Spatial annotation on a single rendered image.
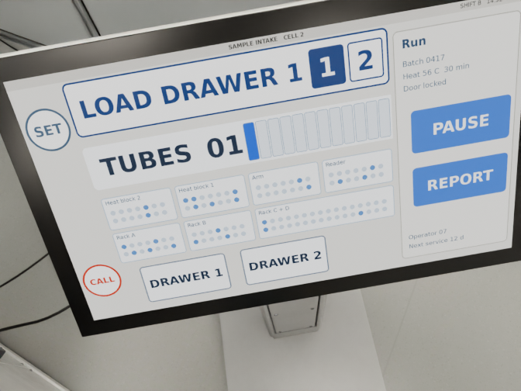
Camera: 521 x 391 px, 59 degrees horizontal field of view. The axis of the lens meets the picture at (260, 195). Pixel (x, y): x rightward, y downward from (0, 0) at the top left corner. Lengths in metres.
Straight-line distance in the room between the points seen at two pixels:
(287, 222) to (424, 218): 0.15
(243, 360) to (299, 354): 0.17
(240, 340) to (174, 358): 0.22
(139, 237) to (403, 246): 0.29
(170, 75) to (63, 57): 0.09
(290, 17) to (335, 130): 0.11
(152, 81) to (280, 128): 0.13
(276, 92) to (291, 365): 1.11
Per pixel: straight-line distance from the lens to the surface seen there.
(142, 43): 0.44
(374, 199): 0.50
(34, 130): 0.49
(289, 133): 0.46
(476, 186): 0.54
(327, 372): 1.46
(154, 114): 0.45
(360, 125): 0.47
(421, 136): 0.49
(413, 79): 0.47
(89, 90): 0.46
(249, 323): 1.49
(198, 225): 0.49
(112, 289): 0.54
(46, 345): 1.71
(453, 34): 0.48
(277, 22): 0.44
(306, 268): 0.52
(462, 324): 1.60
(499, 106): 0.52
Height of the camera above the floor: 1.49
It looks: 64 degrees down
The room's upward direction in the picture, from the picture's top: 10 degrees counter-clockwise
